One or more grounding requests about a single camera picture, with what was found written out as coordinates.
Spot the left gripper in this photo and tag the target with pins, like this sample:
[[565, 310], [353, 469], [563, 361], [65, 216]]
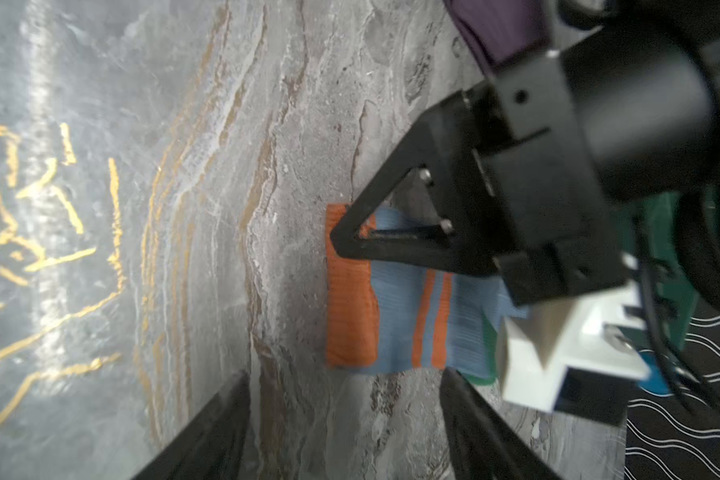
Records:
[[497, 179]]

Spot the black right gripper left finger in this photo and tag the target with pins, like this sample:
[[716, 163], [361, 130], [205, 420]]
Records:
[[211, 445]]

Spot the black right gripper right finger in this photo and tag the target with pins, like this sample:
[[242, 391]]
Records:
[[481, 444]]

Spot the blue sock orange cuff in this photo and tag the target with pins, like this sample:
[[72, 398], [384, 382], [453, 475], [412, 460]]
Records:
[[386, 317]]

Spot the purple sock tan toe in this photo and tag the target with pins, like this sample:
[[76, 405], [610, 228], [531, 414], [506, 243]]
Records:
[[496, 31]]

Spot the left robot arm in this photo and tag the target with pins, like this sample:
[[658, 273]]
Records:
[[646, 88]]

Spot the green compartment tray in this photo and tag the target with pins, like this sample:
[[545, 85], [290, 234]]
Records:
[[659, 217]]

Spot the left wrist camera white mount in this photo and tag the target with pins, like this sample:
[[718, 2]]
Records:
[[571, 356]]

